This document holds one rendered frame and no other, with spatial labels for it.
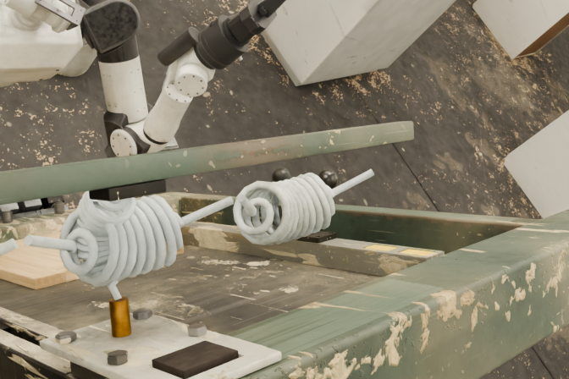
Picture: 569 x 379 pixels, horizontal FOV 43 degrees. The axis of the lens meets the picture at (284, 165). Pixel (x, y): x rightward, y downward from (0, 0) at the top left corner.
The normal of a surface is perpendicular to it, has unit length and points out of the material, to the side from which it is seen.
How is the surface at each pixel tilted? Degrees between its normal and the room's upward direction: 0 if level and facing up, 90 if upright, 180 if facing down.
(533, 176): 90
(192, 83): 86
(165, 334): 56
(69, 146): 0
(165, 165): 34
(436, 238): 90
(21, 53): 68
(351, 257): 90
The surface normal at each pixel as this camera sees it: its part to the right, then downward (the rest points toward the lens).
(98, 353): -0.07, -0.99
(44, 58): 0.62, 0.58
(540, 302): 0.70, 0.02
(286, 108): 0.54, -0.54
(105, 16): 0.43, 0.36
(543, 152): -0.66, 0.21
